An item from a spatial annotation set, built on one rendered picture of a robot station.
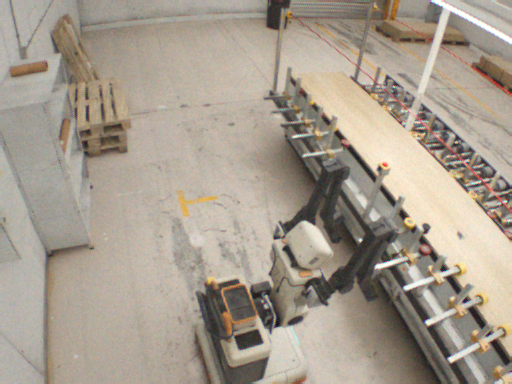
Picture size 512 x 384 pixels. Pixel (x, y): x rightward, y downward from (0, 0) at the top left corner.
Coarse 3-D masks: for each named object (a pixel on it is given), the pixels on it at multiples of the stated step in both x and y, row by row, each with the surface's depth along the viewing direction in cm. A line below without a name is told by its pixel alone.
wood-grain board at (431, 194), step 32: (320, 96) 389; (352, 96) 396; (352, 128) 347; (384, 128) 352; (384, 160) 313; (416, 160) 318; (416, 192) 285; (448, 192) 288; (416, 224) 259; (448, 224) 261; (480, 224) 263; (448, 256) 238; (480, 256) 239; (480, 288) 219
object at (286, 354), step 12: (204, 324) 257; (204, 336) 251; (276, 336) 255; (288, 336) 255; (204, 348) 245; (276, 348) 248; (288, 348) 248; (216, 360) 238; (276, 360) 241; (288, 360) 241; (300, 360) 242; (216, 372) 232; (276, 372) 235; (288, 372) 235; (300, 372) 237
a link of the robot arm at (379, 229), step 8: (368, 224) 157; (376, 224) 157; (384, 224) 156; (392, 224) 156; (368, 232) 157; (376, 232) 154; (384, 232) 153; (368, 240) 157; (376, 240) 155; (360, 248) 162; (368, 248) 160; (352, 256) 168; (360, 256) 163; (352, 264) 168; (360, 264) 168; (336, 272) 179; (344, 272) 173; (352, 272) 170; (344, 280) 173; (352, 280) 173; (344, 288) 174; (352, 288) 177
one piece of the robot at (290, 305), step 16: (272, 256) 199; (288, 256) 189; (272, 272) 200; (288, 272) 183; (304, 272) 182; (320, 272) 185; (272, 288) 224; (288, 288) 184; (304, 288) 186; (288, 304) 205; (304, 304) 207; (288, 320) 213
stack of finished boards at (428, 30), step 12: (384, 24) 863; (396, 24) 850; (408, 24) 867; (420, 24) 887; (432, 24) 908; (408, 36) 830; (420, 36) 841; (432, 36) 852; (444, 36) 865; (456, 36) 878
